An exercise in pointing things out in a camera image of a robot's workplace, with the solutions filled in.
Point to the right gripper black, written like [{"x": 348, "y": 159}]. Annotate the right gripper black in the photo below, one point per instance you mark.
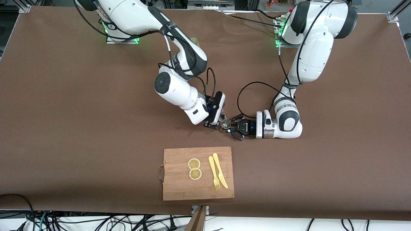
[{"x": 213, "y": 124}]

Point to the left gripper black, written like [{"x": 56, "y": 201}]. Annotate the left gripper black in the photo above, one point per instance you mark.
[{"x": 247, "y": 127}]

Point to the small clear glass cup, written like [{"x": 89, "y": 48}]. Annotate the small clear glass cup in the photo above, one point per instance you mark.
[{"x": 225, "y": 122}]

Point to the steel jigger cup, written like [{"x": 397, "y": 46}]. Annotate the steel jigger cup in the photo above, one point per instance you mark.
[{"x": 222, "y": 130}]

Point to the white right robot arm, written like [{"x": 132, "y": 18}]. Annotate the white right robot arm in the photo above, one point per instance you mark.
[{"x": 135, "y": 16}]

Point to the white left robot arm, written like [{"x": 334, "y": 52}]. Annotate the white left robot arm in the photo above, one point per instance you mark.
[{"x": 314, "y": 48}]

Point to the yellow plastic knife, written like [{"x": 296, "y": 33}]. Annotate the yellow plastic knife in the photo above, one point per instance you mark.
[{"x": 219, "y": 170}]

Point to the lemon slice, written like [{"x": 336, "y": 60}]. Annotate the lemon slice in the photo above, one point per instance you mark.
[
  {"x": 194, "y": 163},
  {"x": 195, "y": 174}
]

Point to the yellow plastic fork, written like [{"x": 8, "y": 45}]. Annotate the yellow plastic fork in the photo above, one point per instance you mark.
[{"x": 213, "y": 170}]

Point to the wooden cutting board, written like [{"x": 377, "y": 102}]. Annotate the wooden cutting board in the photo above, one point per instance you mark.
[{"x": 179, "y": 186}]

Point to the olive bottle with clear base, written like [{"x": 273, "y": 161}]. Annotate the olive bottle with clear base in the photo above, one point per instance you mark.
[{"x": 195, "y": 40}]

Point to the wooden beam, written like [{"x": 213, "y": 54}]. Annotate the wooden beam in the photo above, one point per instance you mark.
[{"x": 197, "y": 221}]

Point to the grey power strip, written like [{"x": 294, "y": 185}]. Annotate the grey power strip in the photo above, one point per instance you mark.
[{"x": 210, "y": 5}]

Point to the brown table cover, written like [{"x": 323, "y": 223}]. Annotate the brown table cover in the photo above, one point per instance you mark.
[{"x": 80, "y": 128}]

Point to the small metal bracket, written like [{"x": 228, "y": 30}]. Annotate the small metal bracket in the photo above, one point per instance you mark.
[{"x": 207, "y": 209}]

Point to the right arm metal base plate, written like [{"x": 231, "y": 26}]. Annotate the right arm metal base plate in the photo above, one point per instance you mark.
[{"x": 128, "y": 41}]

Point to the aluminium frame profile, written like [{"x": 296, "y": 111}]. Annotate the aluminium frame profile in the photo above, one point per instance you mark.
[
  {"x": 25, "y": 7},
  {"x": 393, "y": 16}
]

